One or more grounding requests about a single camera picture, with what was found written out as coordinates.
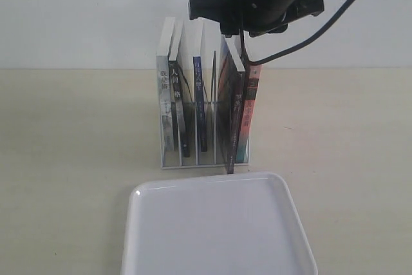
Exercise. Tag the black spine book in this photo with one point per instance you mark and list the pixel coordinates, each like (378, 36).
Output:
(181, 89)

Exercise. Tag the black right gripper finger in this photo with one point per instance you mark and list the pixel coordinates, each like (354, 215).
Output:
(221, 11)

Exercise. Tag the blue moon cover book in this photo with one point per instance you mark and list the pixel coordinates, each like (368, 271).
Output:
(196, 42)

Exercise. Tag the grey white book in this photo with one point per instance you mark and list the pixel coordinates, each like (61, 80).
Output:
(164, 85)

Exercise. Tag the white plastic tray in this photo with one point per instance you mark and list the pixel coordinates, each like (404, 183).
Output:
(243, 223)

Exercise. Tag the white wire book rack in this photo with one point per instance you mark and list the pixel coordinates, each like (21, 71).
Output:
(174, 159)

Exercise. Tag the red spine book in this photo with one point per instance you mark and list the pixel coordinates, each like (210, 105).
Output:
(250, 92)

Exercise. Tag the dark maroon book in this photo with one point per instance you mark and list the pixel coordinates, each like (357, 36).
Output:
(230, 101)

